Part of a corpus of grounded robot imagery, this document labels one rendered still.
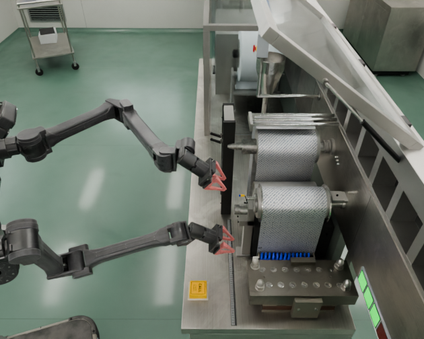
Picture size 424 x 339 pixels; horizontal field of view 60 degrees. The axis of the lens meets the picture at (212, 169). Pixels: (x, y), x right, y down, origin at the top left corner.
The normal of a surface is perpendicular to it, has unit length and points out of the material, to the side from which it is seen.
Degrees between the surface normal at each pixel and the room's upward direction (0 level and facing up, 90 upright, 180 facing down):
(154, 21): 90
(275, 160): 92
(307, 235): 90
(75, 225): 0
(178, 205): 0
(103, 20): 90
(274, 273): 0
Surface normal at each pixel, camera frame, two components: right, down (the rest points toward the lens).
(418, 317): -1.00, 0.00
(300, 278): 0.00, -0.77
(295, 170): 0.00, 0.66
